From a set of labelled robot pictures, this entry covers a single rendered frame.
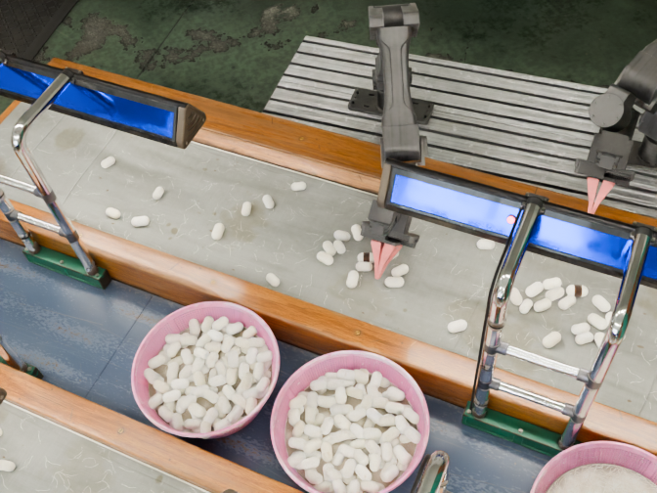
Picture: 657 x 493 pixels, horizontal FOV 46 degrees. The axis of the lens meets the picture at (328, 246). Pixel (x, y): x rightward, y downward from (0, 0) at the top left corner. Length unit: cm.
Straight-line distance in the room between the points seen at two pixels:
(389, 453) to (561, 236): 46
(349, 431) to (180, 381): 32
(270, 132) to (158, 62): 153
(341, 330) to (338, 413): 15
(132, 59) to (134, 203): 161
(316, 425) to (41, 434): 48
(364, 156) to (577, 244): 64
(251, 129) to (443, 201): 69
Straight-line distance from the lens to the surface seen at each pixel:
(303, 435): 135
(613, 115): 137
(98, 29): 345
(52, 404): 146
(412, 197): 117
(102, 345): 159
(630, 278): 107
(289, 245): 154
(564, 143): 184
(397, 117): 142
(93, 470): 141
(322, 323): 141
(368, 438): 134
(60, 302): 168
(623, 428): 136
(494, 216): 115
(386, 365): 137
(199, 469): 133
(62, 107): 146
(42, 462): 145
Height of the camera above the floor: 198
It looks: 54 degrees down
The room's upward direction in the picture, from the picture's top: 8 degrees counter-clockwise
